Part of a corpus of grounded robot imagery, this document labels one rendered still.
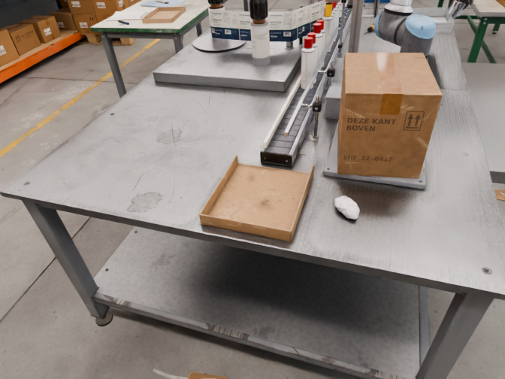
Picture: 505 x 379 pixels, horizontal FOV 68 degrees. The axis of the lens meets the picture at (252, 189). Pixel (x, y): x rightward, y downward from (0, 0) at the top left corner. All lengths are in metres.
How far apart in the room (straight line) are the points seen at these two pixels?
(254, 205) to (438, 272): 0.50
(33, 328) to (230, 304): 0.99
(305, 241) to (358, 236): 0.14
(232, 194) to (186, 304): 0.66
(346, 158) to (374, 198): 0.14
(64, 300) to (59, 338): 0.21
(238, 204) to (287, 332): 0.63
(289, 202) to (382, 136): 0.32
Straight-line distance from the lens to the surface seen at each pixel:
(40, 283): 2.32
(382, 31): 1.83
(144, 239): 1.96
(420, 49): 1.75
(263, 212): 1.06
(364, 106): 1.06
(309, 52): 1.56
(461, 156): 1.39
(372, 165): 1.16
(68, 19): 5.99
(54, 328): 2.10
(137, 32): 3.15
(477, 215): 1.18
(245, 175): 1.20
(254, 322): 1.56
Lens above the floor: 1.56
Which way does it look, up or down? 39 degrees down
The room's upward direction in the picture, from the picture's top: 5 degrees counter-clockwise
